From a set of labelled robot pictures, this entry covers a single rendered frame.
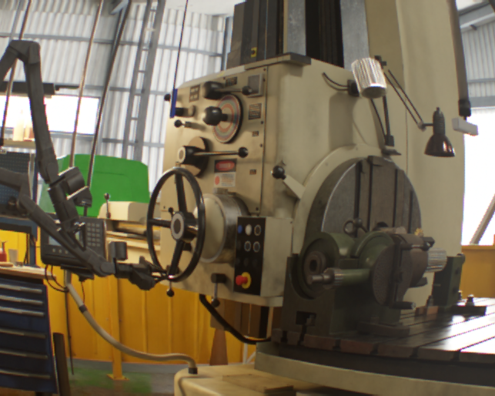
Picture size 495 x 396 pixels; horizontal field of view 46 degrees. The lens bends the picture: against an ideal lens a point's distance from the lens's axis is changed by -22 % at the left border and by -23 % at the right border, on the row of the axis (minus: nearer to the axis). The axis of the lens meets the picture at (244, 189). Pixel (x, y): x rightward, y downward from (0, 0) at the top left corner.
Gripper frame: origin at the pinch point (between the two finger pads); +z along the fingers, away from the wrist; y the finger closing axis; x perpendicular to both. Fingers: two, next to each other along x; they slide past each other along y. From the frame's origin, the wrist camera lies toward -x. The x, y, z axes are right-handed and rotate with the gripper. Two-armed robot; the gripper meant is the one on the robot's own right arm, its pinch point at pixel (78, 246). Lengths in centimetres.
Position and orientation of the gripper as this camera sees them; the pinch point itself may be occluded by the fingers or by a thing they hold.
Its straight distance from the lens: 194.9
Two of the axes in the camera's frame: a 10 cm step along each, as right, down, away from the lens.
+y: -5.4, 0.2, 8.4
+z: 3.7, 9.0, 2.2
